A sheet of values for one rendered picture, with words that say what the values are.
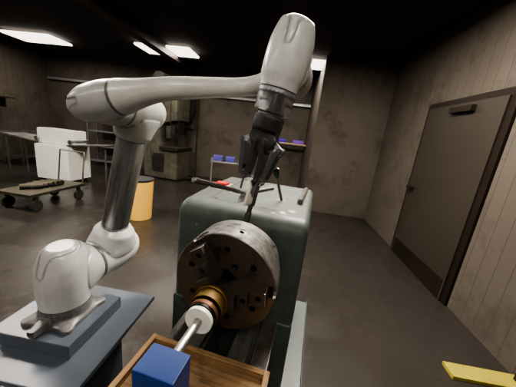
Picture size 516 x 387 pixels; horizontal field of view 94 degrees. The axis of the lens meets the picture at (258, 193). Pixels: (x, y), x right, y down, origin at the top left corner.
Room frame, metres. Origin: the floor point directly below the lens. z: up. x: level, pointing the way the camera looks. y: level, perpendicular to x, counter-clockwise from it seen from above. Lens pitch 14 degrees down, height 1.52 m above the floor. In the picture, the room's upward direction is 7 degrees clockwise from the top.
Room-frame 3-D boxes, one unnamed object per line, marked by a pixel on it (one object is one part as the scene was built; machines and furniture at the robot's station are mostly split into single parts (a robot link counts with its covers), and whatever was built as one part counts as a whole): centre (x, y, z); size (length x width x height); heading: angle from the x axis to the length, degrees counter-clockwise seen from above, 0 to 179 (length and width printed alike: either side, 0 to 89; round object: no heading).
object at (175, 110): (6.71, 2.53, 1.37); 1.43 x 1.23 x 2.73; 85
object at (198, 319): (0.42, 0.11, 1.08); 0.13 x 0.07 x 0.07; 168
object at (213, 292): (0.52, 0.09, 1.08); 0.09 x 0.09 x 0.09; 78
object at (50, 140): (5.13, 4.29, 0.56); 2.36 x 0.60 x 1.11; 86
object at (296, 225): (1.07, -0.01, 1.06); 0.59 x 0.48 x 0.39; 168
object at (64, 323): (0.71, 0.65, 0.83); 0.22 x 0.18 x 0.06; 175
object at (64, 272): (0.74, 0.65, 0.97); 0.18 x 0.16 x 0.22; 167
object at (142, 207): (3.57, 1.83, 0.32); 0.40 x 0.40 x 0.64
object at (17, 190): (3.75, 3.46, 0.41); 1.06 x 0.61 x 0.83; 177
